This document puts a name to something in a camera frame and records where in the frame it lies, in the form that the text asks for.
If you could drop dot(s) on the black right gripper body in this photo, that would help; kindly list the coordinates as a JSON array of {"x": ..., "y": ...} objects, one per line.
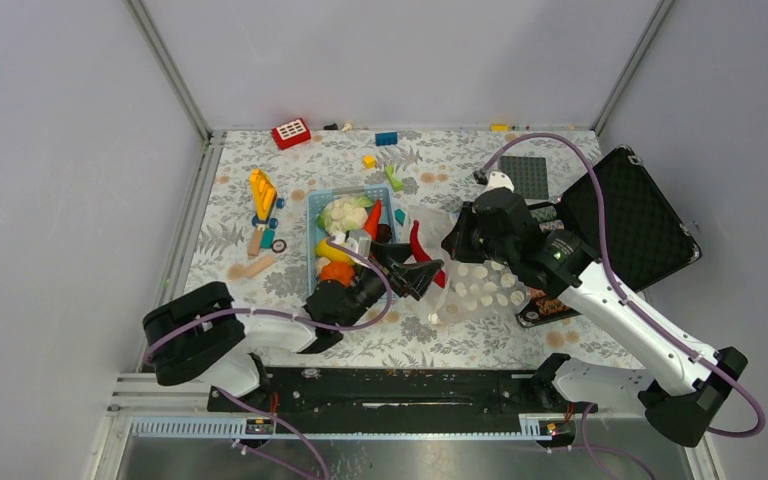
[{"x": 472, "y": 244}]

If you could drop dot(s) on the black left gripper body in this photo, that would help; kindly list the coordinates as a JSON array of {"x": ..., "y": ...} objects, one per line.
[{"x": 370, "y": 287}]

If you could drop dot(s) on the red toy chili pepper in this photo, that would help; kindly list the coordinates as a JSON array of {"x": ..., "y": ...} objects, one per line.
[{"x": 420, "y": 254}]

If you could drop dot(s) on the dark red toy fig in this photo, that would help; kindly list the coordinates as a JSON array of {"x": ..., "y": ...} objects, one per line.
[{"x": 383, "y": 233}]

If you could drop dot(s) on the clear polka dot zip bag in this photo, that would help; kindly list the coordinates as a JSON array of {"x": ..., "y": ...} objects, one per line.
[{"x": 469, "y": 291}]

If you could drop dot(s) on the orange toy carrot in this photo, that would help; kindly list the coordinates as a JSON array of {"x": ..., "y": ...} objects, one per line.
[{"x": 373, "y": 219}]

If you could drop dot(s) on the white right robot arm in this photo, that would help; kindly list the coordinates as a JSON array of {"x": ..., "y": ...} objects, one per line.
[{"x": 682, "y": 382}]

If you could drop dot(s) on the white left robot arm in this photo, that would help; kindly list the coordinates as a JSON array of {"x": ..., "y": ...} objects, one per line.
[{"x": 205, "y": 336}]

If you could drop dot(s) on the yellow toy mango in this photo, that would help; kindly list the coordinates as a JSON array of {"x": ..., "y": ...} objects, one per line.
[{"x": 324, "y": 250}]

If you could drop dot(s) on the grey building baseplate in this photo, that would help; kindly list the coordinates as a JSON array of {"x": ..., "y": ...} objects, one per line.
[{"x": 529, "y": 176}]

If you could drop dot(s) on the wooden block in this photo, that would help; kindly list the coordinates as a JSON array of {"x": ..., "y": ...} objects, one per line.
[{"x": 259, "y": 266}]

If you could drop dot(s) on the toy cauliflower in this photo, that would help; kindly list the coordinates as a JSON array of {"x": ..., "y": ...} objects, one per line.
[{"x": 344, "y": 214}]

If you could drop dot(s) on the green toy piece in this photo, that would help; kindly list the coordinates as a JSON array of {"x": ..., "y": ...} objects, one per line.
[{"x": 395, "y": 183}]

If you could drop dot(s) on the blue perforated plastic basket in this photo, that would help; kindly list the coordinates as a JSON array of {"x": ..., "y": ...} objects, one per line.
[{"x": 315, "y": 202}]

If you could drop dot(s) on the black poker chip case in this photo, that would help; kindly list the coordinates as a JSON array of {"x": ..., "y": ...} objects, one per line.
[{"x": 646, "y": 239}]

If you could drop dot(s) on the small yellow cube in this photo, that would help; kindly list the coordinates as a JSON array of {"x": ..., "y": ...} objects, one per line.
[{"x": 369, "y": 162}]

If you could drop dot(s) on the yellow toy truck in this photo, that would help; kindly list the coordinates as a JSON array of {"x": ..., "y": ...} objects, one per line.
[{"x": 266, "y": 201}]

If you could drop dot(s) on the blue toy brick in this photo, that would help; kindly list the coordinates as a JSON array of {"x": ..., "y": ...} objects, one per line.
[{"x": 386, "y": 138}]

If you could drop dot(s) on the red white toy brick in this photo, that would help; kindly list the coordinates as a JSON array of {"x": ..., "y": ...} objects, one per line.
[{"x": 291, "y": 134}]

